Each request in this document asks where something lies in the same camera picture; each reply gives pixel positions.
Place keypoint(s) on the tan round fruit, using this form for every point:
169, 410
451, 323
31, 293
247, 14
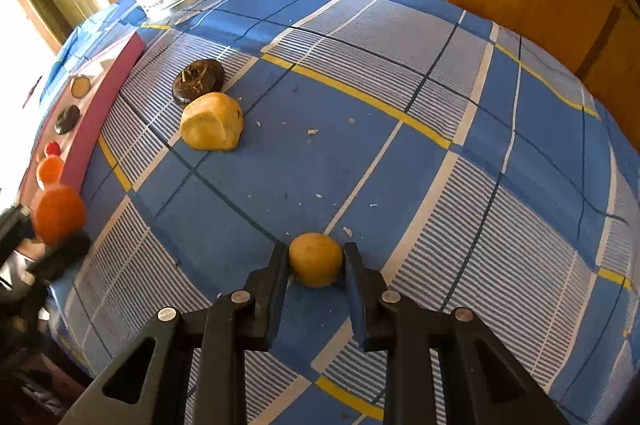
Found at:
315, 259

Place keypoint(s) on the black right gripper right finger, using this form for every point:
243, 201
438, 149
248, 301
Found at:
439, 362

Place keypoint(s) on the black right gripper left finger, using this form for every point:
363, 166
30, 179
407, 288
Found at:
197, 356

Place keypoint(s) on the red tomato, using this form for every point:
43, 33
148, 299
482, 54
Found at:
52, 148

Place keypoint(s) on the yellow apple-like fruit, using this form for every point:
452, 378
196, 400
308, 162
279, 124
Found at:
213, 122

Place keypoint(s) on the large orange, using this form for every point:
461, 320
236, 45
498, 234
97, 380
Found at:
59, 212

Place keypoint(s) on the blue plaid tablecloth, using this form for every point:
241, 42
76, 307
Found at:
469, 166

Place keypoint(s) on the cut eggplant piece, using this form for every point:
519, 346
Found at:
80, 86

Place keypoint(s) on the pink tray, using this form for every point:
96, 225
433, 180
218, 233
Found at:
107, 72

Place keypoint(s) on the small dark round fruit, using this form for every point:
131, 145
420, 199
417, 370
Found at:
67, 119

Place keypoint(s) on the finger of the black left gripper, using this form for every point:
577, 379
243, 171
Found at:
15, 227
61, 257

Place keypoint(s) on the small orange tangerine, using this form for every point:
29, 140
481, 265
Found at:
49, 170

